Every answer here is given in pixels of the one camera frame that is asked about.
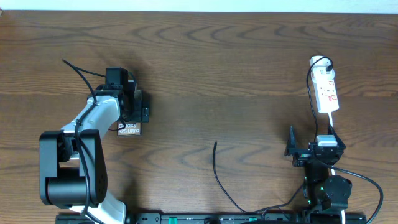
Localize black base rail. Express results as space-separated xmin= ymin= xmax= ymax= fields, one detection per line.
xmin=55 ymin=212 xmax=368 ymax=224

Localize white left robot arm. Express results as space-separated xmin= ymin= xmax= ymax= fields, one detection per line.
xmin=39 ymin=79 xmax=149 ymax=223

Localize white USB charger adapter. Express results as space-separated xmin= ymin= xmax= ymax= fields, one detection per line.
xmin=310 ymin=55 xmax=335 ymax=79

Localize white power strip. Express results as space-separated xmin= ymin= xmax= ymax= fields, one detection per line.
xmin=311 ymin=67 xmax=339 ymax=114

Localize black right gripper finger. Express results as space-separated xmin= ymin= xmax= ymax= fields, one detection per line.
xmin=328 ymin=125 xmax=346 ymax=152
xmin=284 ymin=126 xmax=297 ymax=156

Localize black charger cable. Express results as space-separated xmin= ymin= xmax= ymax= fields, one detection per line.
xmin=212 ymin=56 xmax=335 ymax=215

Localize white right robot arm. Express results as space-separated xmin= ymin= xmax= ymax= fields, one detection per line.
xmin=284 ymin=126 xmax=352 ymax=223

